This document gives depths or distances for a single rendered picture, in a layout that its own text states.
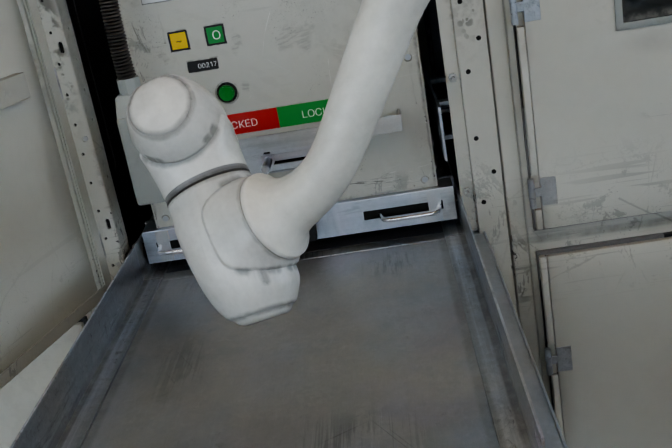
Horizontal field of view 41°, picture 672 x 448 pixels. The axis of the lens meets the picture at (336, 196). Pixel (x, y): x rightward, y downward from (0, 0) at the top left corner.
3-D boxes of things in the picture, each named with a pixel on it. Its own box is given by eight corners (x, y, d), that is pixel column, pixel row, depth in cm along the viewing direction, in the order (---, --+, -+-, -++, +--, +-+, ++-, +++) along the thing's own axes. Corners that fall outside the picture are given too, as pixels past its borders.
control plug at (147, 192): (167, 202, 141) (141, 95, 135) (137, 207, 141) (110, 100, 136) (176, 186, 148) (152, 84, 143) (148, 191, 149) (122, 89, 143)
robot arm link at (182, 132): (139, 123, 110) (180, 218, 107) (94, 85, 95) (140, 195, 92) (218, 86, 110) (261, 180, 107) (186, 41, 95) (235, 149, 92)
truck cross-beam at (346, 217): (457, 218, 151) (453, 185, 150) (148, 264, 155) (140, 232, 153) (454, 208, 156) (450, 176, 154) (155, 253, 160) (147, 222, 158)
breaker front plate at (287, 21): (437, 196, 150) (397, -98, 135) (158, 238, 154) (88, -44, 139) (437, 193, 152) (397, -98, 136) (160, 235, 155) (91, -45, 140)
